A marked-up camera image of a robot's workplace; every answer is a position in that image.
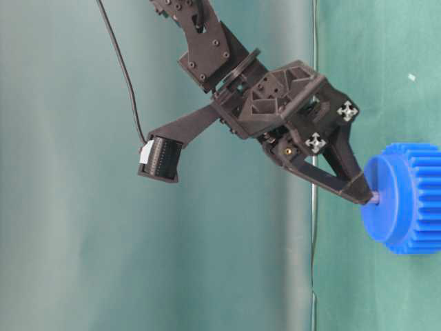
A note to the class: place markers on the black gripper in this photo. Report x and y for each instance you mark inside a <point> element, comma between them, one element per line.
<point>295,113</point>

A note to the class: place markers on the small metal shaft pin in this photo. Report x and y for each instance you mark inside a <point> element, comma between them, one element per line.
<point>375,199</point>

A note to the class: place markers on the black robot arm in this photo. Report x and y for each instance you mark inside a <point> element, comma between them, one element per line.
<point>210,46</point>

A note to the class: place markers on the blue plastic spur gear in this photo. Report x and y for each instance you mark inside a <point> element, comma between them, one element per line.
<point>407,218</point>

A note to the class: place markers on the green cloth backdrop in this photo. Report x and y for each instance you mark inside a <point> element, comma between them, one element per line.
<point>88,244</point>

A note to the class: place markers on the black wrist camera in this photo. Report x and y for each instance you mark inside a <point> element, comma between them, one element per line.
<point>160,155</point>

